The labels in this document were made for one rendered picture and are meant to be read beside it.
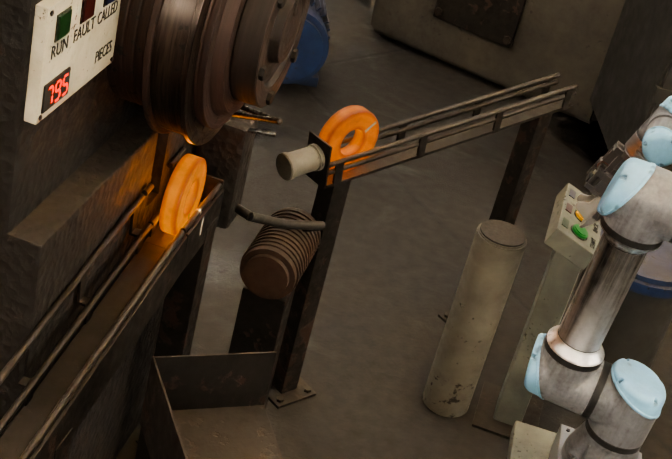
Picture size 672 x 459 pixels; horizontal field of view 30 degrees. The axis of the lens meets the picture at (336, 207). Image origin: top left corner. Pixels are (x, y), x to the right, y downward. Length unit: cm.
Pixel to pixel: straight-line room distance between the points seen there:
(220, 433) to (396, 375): 128
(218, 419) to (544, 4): 303
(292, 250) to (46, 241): 84
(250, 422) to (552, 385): 66
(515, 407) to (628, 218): 105
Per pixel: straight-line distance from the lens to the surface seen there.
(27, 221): 196
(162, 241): 234
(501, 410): 319
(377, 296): 352
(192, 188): 237
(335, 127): 267
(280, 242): 264
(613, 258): 230
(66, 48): 185
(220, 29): 199
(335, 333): 333
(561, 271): 295
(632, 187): 222
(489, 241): 289
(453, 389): 312
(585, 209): 282
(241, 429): 205
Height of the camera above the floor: 195
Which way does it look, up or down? 30 degrees down
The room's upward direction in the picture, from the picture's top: 14 degrees clockwise
